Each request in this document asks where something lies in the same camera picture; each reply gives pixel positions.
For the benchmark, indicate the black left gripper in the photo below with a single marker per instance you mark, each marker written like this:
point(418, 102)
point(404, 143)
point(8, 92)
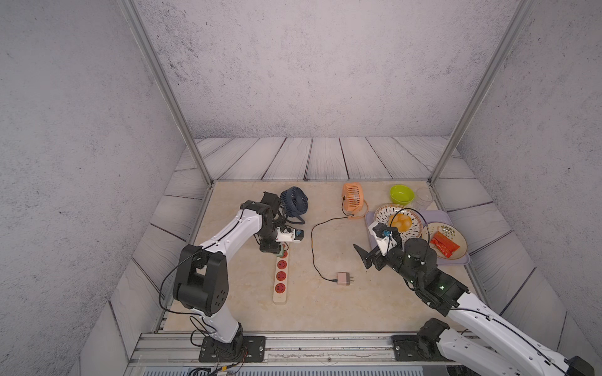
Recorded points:
point(273, 247)

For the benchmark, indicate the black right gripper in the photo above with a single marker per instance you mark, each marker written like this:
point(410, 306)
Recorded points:
point(379, 263)

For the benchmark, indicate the pink usb power adapter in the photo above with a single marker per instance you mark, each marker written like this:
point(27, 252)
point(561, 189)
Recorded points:
point(344, 278)

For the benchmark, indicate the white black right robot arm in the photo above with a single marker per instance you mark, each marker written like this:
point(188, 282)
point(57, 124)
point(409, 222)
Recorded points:
point(508, 350)

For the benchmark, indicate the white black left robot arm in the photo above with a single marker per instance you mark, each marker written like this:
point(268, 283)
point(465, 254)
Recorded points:
point(201, 282)

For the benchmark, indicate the white red power strip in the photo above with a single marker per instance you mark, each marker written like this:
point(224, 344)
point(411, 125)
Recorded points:
point(280, 291)

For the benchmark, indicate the orange desk fan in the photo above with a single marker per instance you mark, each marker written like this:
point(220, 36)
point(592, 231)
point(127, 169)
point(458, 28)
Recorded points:
point(354, 205)

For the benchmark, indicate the patterned ceramic plate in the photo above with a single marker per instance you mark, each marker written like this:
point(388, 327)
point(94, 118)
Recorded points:
point(384, 212)

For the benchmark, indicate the knotted bread roll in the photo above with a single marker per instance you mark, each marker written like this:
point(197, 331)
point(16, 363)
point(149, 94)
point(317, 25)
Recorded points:
point(402, 222)

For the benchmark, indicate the green plastic bowl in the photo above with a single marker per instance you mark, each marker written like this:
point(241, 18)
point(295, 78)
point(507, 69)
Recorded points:
point(401, 194)

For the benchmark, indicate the red snack packet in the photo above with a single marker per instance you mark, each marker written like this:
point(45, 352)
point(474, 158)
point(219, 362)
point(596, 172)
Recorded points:
point(445, 245)

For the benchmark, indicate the small beige floral plate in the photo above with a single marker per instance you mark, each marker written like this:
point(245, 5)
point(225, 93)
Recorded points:
point(427, 236)

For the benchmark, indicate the clear glass cup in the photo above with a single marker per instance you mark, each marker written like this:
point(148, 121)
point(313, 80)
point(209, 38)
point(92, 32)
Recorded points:
point(423, 198)

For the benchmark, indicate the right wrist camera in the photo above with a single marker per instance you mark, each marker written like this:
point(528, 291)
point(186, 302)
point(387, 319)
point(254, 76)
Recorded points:
point(387, 238)

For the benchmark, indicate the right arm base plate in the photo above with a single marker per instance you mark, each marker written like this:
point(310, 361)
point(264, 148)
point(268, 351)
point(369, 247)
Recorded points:
point(412, 348)

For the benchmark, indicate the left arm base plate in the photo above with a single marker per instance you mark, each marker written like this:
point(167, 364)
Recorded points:
point(244, 348)

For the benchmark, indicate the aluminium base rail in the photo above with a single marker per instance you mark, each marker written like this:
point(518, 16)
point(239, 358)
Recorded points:
point(287, 353)

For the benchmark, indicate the left metal frame post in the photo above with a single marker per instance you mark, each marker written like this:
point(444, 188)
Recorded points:
point(144, 42)

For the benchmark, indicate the metal frame post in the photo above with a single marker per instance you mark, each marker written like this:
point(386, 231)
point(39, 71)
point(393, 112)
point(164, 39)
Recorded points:
point(501, 52)
point(144, 42)

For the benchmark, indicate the right metal frame post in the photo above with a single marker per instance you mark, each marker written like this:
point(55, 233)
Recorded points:
point(501, 52)

